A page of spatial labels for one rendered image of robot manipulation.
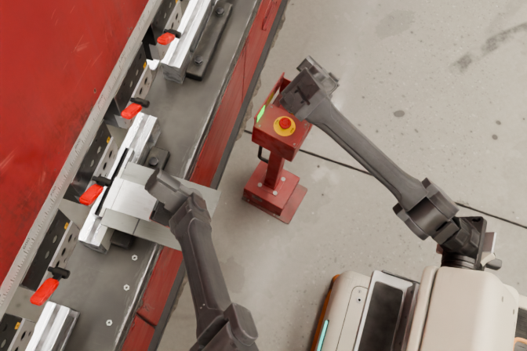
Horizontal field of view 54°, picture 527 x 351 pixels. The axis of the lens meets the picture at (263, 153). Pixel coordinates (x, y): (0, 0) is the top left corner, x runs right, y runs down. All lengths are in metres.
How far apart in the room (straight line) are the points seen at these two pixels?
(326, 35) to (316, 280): 1.31
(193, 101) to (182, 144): 0.15
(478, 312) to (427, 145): 1.77
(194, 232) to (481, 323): 0.54
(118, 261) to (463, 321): 0.89
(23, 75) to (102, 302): 0.81
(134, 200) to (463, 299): 0.81
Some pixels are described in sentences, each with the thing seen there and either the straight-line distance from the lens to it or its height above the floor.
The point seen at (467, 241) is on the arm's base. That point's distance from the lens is 1.22.
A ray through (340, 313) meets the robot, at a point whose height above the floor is 0.28.
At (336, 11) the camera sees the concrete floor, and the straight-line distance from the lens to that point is 3.02.
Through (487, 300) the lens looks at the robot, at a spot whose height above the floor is 1.39.
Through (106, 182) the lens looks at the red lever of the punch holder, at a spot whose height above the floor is 1.26.
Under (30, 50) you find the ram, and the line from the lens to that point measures 0.80.
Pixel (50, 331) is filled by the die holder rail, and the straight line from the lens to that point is 1.40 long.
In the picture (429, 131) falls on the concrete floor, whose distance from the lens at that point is 2.76.
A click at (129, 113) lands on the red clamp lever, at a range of 1.13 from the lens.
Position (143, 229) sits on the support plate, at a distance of 1.36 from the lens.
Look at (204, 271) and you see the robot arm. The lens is 0.93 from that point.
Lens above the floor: 2.30
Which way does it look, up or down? 66 degrees down
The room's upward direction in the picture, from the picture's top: 10 degrees clockwise
